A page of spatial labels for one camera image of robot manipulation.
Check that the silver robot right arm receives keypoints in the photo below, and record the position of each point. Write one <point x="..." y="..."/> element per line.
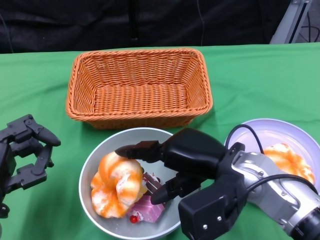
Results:
<point x="275" y="195"/>

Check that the black backdrop cloth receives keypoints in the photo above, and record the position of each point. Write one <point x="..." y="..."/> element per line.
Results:
<point x="75" y="25"/>

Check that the orange wicker basket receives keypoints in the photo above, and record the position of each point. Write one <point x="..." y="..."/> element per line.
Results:
<point x="140" y="100"/>

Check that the green tablecloth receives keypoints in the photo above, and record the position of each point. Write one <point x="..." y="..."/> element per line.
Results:
<point x="250" y="87"/>

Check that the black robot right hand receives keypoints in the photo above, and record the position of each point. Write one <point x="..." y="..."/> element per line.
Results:
<point x="195" y="150"/>

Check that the chocolate brown cake slice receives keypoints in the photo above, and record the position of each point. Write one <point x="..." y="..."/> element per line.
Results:
<point x="151" y="183"/>

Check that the round orange-striped bread bun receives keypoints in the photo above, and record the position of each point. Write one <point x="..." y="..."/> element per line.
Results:
<point x="290" y="162"/>

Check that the grey metal frame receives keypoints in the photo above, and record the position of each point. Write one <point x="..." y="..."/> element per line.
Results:
<point x="287" y="21"/>

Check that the pink toy cake slice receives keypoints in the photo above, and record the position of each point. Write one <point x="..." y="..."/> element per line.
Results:
<point x="150" y="210"/>

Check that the black right wrist camera housing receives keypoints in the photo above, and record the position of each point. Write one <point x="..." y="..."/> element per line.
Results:
<point x="207" y="212"/>

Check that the pale lilac plate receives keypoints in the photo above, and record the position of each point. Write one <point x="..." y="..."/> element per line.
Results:
<point x="275" y="130"/>

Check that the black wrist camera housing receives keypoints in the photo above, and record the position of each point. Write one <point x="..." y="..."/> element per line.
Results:
<point x="4" y="210"/>
<point x="207" y="212"/>

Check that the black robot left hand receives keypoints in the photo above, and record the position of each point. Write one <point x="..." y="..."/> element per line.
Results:
<point x="15" y="160"/>

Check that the pale grey-green bowl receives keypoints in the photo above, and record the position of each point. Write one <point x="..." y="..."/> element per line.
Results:
<point x="105" y="145"/>

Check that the red toy cherry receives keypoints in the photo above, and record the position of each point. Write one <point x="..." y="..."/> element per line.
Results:
<point x="134" y="219"/>

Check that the black left wrist camera housing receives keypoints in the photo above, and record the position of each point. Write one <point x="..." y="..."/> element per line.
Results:
<point x="4" y="210"/>

